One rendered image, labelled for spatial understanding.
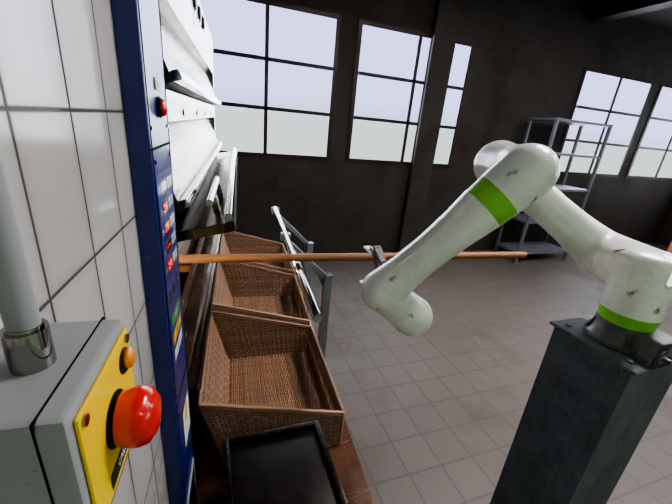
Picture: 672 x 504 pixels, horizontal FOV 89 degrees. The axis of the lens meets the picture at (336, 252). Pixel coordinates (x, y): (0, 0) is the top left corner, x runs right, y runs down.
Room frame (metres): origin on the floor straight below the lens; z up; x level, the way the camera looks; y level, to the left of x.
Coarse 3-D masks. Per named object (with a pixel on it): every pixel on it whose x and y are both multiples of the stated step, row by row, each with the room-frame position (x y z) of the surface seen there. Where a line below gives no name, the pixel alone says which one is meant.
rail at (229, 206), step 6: (234, 150) 2.27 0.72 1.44; (234, 156) 1.93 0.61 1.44; (234, 162) 1.68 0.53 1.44; (234, 168) 1.49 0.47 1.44; (234, 174) 1.34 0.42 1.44; (234, 180) 1.23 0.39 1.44; (228, 186) 1.10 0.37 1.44; (234, 186) 1.14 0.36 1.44; (228, 192) 1.01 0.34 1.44; (234, 192) 1.06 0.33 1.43; (228, 198) 0.93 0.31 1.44; (234, 198) 0.99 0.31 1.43; (228, 204) 0.86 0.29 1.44; (228, 210) 0.80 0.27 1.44; (228, 216) 0.77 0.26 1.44
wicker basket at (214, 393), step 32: (256, 320) 1.35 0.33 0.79; (224, 352) 1.28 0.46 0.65; (288, 352) 1.40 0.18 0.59; (320, 352) 1.23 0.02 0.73; (224, 384) 1.10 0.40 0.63; (256, 384) 1.16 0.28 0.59; (288, 384) 1.18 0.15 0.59; (320, 384) 1.19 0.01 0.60; (224, 416) 0.95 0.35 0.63; (256, 416) 0.83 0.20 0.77; (288, 416) 0.86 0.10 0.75; (320, 416) 0.89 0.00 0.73
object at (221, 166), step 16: (224, 160) 1.98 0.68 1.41; (208, 176) 1.48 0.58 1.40; (224, 176) 1.43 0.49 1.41; (208, 192) 1.14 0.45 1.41; (224, 192) 1.11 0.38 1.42; (192, 208) 0.94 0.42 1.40; (208, 208) 0.92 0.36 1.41; (224, 208) 0.90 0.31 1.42; (176, 224) 0.80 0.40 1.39; (192, 224) 0.78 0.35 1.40; (208, 224) 0.77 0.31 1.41; (224, 224) 0.77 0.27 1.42
